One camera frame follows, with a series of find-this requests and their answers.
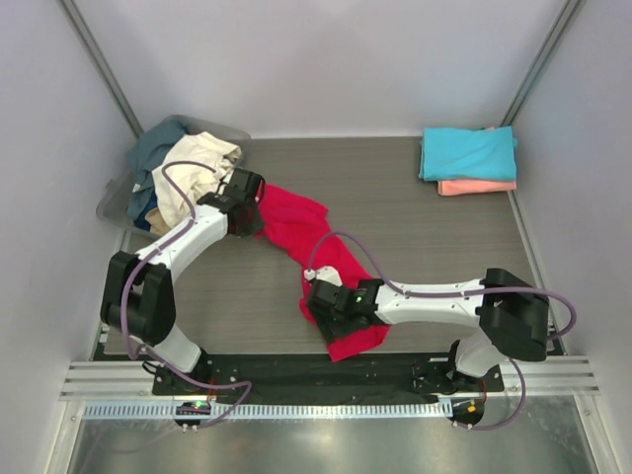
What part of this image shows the red pink t shirt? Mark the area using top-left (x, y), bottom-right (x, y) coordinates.
top-left (259, 184), bottom-right (389, 362)

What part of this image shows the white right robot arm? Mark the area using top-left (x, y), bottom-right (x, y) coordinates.
top-left (304, 266), bottom-right (549, 396)

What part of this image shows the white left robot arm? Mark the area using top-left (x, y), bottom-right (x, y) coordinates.
top-left (100, 168), bottom-right (266, 395)

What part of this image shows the cream white t shirt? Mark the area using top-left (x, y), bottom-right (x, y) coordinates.
top-left (152, 131), bottom-right (242, 228)

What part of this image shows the tan t shirt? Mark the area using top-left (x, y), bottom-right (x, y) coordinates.
top-left (145, 207), bottom-right (180, 236)

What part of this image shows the grey-blue t shirt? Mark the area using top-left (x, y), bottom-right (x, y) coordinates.
top-left (125, 118), bottom-right (189, 220)

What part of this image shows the dark blue t shirt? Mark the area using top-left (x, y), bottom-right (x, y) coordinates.
top-left (133, 193), bottom-right (157, 232)

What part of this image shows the folded salmon t shirt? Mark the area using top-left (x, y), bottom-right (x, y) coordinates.
top-left (437, 179), bottom-right (516, 197)

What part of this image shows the folded turquoise t shirt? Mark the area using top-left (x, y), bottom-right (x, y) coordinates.
top-left (419, 126), bottom-right (517, 182)

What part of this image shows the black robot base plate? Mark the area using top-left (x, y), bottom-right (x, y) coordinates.
top-left (150, 352), bottom-right (505, 404)

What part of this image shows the slotted cable duct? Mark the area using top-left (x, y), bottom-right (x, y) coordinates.
top-left (83, 400), bottom-right (452, 422)

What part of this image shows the left corner aluminium post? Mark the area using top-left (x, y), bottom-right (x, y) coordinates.
top-left (57, 0), bottom-right (143, 137)

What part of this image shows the corner aluminium post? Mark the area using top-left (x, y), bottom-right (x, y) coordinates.
top-left (57, 0), bottom-right (143, 137)
top-left (500, 0), bottom-right (587, 126)

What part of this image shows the right corner aluminium post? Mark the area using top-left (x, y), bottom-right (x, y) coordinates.
top-left (500, 0), bottom-right (587, 126)

